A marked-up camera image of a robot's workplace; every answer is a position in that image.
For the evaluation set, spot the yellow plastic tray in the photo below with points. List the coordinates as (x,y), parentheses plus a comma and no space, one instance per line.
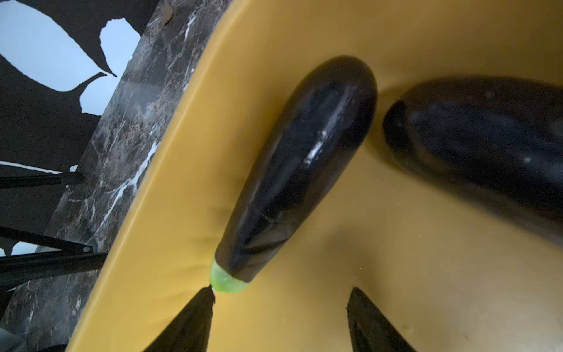
(447,275)

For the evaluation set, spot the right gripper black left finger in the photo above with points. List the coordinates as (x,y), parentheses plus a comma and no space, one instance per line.
(190,330)

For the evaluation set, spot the black perforated music stand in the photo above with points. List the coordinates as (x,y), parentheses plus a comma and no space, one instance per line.
(65,258)

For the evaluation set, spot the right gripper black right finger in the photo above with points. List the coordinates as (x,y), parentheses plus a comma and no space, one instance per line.
(369,329)

